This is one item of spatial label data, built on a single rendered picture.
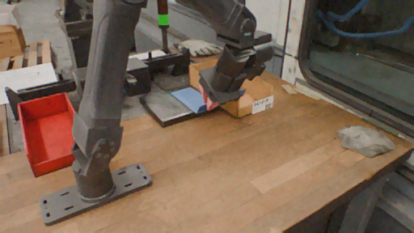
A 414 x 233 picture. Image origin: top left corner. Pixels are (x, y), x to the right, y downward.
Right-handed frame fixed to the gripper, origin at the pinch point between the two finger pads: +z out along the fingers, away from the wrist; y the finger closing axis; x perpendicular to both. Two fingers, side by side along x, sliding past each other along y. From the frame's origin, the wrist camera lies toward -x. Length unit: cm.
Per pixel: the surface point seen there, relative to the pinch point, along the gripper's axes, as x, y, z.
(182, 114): 6.5, 1.4, 3.1
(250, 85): -17.4, 2.8, 1.7
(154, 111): 11.6, 6.3, 5.9
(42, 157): 40.1, 4.1, 6.6
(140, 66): 7.8, 23.4, 8.1
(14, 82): 41, 48, 32
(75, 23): 23.7, 30.7, -5.2
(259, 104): -13.1, -5.3, -1.3
